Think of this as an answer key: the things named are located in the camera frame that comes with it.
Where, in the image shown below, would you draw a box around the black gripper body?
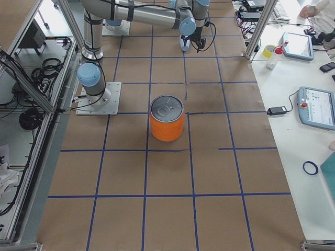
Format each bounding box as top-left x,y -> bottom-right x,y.
192,26 -> 207,51

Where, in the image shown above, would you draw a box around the blue tape ring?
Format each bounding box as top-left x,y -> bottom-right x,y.
302,161 -> 319,176

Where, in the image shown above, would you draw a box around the black smartphone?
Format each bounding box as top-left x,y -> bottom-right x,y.
319,62 -> 335,73

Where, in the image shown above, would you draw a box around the teach pendant near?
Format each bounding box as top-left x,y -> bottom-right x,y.
297,87 -> 334,131

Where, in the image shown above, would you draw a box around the black power brick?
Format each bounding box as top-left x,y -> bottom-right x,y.
266,106 -> 291,116

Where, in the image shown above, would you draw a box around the teach pendant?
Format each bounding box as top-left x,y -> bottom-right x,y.
282,32 -> 314,61
297,87 -> 334,131

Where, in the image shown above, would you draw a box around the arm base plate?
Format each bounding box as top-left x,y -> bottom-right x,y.
75,82 -> 122,116
102,19 -> 130,37

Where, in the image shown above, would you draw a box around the coiled black cables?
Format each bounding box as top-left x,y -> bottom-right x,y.
18,107 -> 44,131

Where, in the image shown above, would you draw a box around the clear plastic bottle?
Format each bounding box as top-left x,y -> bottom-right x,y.
266,45 -> 284,70

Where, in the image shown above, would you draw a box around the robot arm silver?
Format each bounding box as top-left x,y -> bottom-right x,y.
81,1 -> 211,52
76,10 -> 121,116

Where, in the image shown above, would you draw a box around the aluminium frame post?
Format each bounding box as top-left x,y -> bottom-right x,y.
244,0 -> 277,60

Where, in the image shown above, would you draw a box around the yellow tape roll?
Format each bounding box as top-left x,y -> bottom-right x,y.
262,44 -> 276,59

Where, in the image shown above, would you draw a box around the orange can silver lid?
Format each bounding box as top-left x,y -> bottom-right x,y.
150,95 -> 185,142

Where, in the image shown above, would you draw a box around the teach pendant far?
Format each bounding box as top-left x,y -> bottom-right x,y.
282,32 -> 314,61

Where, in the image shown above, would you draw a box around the teal board corner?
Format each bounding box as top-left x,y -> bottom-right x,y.
320,153 -> 334,208

